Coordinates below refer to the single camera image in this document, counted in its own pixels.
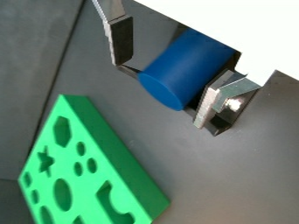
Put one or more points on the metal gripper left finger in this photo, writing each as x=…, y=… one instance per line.
x=117, y=28

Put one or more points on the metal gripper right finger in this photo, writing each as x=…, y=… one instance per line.
x=225, y=96

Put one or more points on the green foam shape board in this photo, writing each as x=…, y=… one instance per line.
x=81, y=178

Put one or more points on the blue oval cylinder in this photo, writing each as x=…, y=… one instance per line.
x=179, y=73

